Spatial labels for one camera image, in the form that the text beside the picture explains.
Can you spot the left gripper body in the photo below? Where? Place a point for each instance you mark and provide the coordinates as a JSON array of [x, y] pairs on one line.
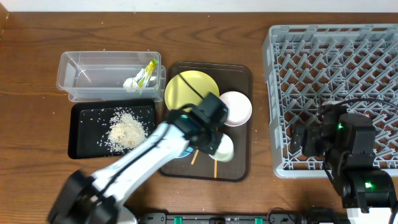
[[211, 144]]

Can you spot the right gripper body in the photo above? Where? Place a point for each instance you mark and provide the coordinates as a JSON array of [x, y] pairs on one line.
[[314, 145]]

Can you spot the light blue bowl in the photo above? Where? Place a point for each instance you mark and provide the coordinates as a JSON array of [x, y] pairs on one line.
[[186, 152]]

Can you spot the white green cup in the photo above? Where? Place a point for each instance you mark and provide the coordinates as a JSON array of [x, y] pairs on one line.
[[225, 151]]

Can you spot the pink white bowl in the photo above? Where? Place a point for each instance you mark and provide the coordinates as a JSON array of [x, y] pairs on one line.
[[239, 108]]

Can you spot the pile of rice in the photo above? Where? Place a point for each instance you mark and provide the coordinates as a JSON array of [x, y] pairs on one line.
[[127, 129]]

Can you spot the green snack wrapper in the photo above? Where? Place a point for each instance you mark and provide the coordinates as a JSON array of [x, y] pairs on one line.
[[146, 73]]

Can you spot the white tissue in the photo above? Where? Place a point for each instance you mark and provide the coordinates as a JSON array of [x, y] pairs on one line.
[[133, 82]]

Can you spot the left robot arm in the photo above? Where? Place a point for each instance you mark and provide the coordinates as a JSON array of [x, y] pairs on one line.
[[100, 197]]

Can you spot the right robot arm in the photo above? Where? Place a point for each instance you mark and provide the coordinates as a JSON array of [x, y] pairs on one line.
[[345, 141]]

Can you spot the grey dishwasher rack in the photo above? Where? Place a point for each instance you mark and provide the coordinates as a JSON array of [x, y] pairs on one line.
[[307, 65]]

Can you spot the wooden chopstick left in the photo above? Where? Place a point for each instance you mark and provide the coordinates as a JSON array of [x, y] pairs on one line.
[[194, 157]]

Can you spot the wooden chopstick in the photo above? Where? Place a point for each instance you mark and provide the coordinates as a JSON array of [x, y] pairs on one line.
[[194, 157], [215, 169]]

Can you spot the wooden chopstick right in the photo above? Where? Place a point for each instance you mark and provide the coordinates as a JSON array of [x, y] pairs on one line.
[[215, 169]]

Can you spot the yellow plate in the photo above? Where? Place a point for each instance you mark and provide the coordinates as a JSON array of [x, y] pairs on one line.
[[178, 93]]

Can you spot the dark brown serving tray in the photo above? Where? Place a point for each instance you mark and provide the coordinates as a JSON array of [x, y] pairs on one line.
[[228, 78]]

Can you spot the black tray bin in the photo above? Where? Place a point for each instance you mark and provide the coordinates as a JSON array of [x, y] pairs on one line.
[[91, 122]]

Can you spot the clear plastic bin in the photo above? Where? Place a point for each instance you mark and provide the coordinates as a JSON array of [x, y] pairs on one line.
[[100, 75]]

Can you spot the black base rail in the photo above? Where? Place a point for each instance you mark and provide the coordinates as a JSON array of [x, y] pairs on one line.
[[276, 217]]

